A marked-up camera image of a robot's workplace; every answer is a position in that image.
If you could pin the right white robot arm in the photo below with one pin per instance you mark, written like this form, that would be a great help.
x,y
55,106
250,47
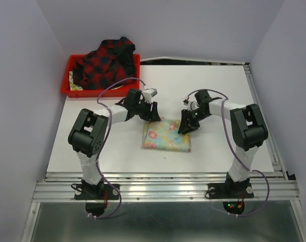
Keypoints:
x,y
245,131

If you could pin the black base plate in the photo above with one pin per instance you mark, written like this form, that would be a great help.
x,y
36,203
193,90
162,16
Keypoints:
x,y
223,191
112,191

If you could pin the yellow floral cloth in bin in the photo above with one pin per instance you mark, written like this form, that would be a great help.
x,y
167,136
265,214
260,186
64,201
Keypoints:
x,y
73,86

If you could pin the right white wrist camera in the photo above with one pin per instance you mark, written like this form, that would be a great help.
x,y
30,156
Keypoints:
x,y
190,105

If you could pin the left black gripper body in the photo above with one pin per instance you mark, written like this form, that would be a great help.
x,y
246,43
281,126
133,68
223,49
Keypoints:
x,y
143,110

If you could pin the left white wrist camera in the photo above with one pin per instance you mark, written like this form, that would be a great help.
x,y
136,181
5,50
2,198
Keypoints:
x,y
148,94

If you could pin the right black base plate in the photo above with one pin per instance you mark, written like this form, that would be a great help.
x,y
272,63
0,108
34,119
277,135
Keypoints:
x,y
223,191

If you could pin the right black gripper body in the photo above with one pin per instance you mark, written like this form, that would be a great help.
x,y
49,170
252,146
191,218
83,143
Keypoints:
x,y
194,118

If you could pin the red black plaid skirt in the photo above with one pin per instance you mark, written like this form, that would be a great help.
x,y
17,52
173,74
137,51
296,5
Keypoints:
x,y
111,62

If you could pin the pastel floral skirt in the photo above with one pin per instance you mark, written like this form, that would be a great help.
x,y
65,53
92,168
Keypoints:
x,y
163,135

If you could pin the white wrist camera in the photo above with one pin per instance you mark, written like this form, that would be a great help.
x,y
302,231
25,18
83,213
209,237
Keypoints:
x,y
148,94
190,105

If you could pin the red plastic bin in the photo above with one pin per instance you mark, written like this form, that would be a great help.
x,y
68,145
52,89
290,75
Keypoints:
x,y
73,91

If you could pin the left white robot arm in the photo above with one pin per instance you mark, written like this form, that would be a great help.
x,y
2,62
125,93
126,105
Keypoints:
x,y
90,132

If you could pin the aluminium front rail frame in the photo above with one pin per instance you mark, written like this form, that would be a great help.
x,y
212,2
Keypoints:
x,y
157,187

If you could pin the aluminium right rail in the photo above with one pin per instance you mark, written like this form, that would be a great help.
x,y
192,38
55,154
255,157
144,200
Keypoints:
x,y
276,158

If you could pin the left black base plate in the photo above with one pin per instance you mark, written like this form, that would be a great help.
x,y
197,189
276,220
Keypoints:
x,y
112,191

